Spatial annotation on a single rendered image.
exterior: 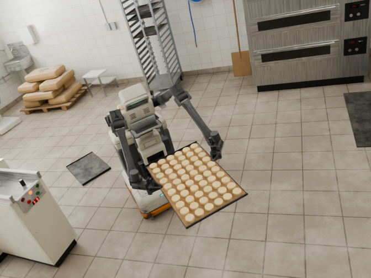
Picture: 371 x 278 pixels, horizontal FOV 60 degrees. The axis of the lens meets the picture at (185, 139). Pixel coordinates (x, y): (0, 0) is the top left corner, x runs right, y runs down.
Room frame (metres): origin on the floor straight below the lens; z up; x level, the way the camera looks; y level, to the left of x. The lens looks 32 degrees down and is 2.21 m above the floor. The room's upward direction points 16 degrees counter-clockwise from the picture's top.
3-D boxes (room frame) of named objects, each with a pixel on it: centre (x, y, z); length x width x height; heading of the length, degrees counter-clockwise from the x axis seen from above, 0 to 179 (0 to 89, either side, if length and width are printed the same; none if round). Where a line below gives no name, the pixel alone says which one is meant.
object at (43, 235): (2.32, 1.64, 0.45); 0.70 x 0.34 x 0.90; 60
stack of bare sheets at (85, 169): (3.55, 1.33, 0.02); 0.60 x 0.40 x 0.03; 30
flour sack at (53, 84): (6.21, 2.08, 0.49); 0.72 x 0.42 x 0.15; 161
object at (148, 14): (5.49, 0.06, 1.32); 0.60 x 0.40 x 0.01; 158
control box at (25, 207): (2.14, 1.33, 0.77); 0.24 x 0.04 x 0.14; 150
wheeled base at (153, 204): (2.67, 0.39, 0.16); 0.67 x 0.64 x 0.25; 18
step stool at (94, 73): (6.16, 1.30, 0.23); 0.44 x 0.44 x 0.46; 57
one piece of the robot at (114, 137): (2.75, 0.42, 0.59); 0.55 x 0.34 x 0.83; 108
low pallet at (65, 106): (6.33, 2.33, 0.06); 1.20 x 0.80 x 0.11; 68
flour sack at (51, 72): (6.33, 2.27, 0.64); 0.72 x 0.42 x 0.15; 72
